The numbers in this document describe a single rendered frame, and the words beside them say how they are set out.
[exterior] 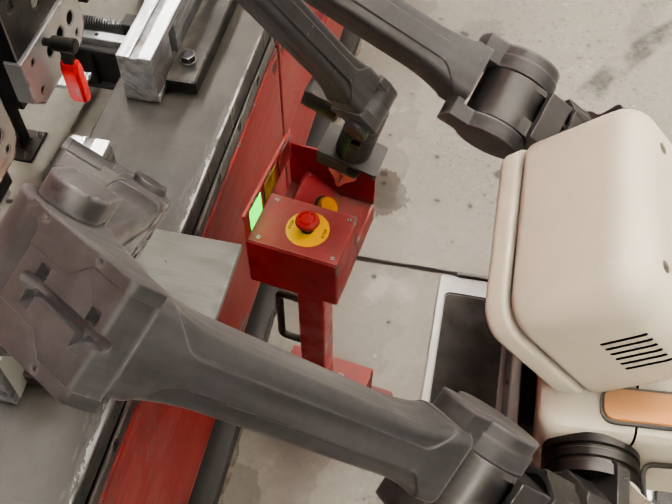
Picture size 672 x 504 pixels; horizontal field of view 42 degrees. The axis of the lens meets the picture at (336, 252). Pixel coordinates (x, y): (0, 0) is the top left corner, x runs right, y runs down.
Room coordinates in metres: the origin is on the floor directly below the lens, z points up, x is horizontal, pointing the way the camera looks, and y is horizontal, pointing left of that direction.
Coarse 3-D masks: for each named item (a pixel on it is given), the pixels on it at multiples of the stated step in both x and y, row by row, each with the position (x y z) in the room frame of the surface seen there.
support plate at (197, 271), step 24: (168, 240) 0.68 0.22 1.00; (192, 240) 0.68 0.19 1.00; (216, 240) 0.68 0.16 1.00; (144, 264) 0.64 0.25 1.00; (168, 264) 0.64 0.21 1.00; (192, 264) 0.64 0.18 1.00; (216, 264) 0.64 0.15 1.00; (168, 288) 0.60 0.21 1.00; (192, 288) 0.60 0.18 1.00; (216, 288) 0.60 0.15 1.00; (216, 312) 0.57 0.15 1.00
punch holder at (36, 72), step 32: (0, 0) 0.75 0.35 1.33; (32, 0) 0.80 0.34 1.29; (64, 0) 0.85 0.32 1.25; (0, 32) 0.73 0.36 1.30; (32, 32) 0.78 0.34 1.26; (64, 32) 0.83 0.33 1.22; (0, 64) 0.74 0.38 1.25; (32, 64) 0.76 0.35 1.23; (0, 96) 0.75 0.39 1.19; (32, 96) 0.73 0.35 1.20
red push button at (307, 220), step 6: (300, 216) 0.87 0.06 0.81; (306, 216) 0.87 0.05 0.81; (312, 216) 0.87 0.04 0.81; (300, 222) 0.85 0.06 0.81; (306, 222) 0.85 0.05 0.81; (312, 222) 0.85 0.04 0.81; (318, 222) 0.86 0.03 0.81; (300, 228) 0.85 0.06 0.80; (306, 228) 0.84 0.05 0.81; (312, 228) 0.84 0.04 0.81
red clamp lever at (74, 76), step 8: (48, 40) 0.78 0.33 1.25; (56, 40) 0.78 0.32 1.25; (64, 40) 0.78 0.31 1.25; (72, 40) 0.78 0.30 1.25; (56, 48) 0.77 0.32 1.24; (64, 48) 0.77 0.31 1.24; (72, 48) 0.77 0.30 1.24; (64, 56) 0.78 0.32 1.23; (72, 56) 0.78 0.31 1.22; (64, 64) 0.78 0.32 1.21; (72, 64) 0.78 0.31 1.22; (80, 64) 0.78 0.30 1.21; (64, 72) 0.77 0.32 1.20; (72, 72) 0.77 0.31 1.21; (80, 72) 0.78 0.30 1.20; (72, 80) 0.77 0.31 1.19; (80, 80) 0.77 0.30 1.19; (72, 88) 0.77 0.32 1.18; (80, 88) 0.77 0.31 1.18; (88, 88) 0.78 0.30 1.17; (72, 96) 0.77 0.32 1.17; (80, 96) 0.77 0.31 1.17; (88, 96) 0.78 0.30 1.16
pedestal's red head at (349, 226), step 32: (256, 192) 0.89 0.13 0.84; (288, 192) 1.00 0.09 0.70; (320, 192) 0.98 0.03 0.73; (352, 192) 0.99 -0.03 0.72; (256, 224) 0.87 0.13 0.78; (352, 224) 0.87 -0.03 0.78; (256, 256) 0.84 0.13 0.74; (288, 256) 0.82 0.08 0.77; (320, 256) 0.81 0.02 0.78; (352, 256) 0.86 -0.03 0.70; (288, 288) 0.82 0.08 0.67; (320, 288) 0.80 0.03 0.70
